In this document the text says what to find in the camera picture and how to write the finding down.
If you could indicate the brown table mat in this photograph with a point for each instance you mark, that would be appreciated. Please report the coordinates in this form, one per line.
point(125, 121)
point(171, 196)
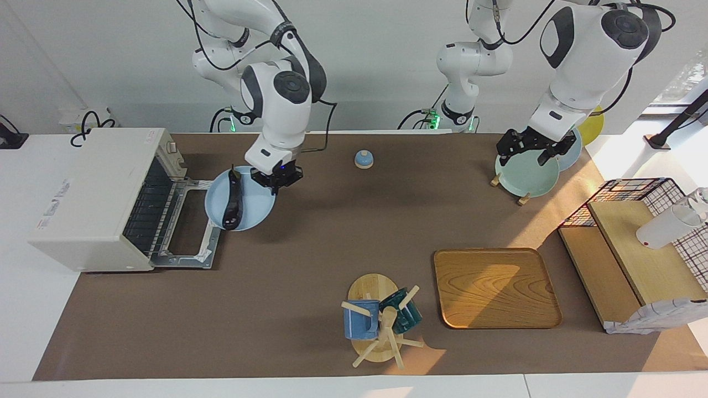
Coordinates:
point(332, 249)

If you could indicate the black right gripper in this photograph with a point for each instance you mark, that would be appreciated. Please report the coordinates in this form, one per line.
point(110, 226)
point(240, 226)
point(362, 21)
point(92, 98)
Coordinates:
point(279, 176)

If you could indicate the light wooden step shelf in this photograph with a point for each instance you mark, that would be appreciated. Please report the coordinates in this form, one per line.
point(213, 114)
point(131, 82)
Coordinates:
point(647, 265)

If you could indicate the wooden plate rack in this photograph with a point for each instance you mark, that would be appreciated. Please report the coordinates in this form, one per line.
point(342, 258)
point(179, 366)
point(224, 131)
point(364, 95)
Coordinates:
point(495, 180)

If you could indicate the white cylindrical cup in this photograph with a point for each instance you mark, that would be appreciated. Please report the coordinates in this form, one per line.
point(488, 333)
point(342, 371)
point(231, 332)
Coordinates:
point(664, 229)

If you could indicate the light blue round plate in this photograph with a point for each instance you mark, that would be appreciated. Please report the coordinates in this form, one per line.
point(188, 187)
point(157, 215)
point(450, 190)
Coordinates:
point(254, 213)

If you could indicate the blue ceramic mug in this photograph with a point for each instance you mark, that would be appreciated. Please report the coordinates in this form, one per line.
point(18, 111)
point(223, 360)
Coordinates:
point(357, 325)

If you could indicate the yellow plate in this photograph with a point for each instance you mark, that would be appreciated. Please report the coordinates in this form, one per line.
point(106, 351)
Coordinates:
point(593, 130)

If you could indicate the black desk device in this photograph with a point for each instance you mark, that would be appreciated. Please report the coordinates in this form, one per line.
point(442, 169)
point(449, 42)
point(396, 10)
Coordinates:
point(11, 139)

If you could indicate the white toaster oven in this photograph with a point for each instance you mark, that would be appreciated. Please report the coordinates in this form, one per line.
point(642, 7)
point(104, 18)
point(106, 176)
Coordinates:
point(88, 210)

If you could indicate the wooden mug tree stand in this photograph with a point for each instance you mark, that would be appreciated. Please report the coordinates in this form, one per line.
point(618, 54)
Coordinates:
point(371, 287)

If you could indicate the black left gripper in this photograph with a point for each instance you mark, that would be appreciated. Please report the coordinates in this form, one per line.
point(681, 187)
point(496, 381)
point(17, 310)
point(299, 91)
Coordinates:
point(539, 141)

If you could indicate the wooden serving tray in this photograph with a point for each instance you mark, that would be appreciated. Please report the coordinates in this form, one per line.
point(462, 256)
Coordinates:
point(498, 287)

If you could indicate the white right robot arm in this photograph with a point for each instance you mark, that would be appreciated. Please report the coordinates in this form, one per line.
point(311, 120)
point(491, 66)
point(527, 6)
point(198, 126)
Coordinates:
point(282, 105)

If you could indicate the clear glass cup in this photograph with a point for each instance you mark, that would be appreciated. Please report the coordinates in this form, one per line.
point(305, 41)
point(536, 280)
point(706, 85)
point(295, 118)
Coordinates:
point(699, 202)

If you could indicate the pale blue racked plate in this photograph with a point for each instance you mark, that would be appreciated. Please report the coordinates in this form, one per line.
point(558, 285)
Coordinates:
point(572, 157)

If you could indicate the mint green plate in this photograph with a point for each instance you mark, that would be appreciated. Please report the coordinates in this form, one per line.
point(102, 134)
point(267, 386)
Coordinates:
point(525, 177)

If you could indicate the dark green ceramic mug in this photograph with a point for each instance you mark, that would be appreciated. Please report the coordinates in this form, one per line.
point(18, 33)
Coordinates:
point(410, 319)

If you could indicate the small blue white bell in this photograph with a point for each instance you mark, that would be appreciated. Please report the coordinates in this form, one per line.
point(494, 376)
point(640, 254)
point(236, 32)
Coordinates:
point(364, 160)

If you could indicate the black pole wooden base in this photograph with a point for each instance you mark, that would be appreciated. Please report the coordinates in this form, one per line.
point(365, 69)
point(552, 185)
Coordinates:
point(677, 122)

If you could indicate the white patterned folded cloth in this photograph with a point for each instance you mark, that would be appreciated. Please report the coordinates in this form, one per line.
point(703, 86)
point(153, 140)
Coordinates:
point(652, 316)

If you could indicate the dark purple eggplant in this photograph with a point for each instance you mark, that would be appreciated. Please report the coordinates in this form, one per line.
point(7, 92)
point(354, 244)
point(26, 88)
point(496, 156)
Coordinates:
point(231, 204)

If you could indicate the white wall power socket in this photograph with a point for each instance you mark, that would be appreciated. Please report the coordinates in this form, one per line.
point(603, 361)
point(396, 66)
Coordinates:
point(69, 119)

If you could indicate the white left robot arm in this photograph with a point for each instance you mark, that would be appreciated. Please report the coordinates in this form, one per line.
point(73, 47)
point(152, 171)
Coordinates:
point(581, 72)

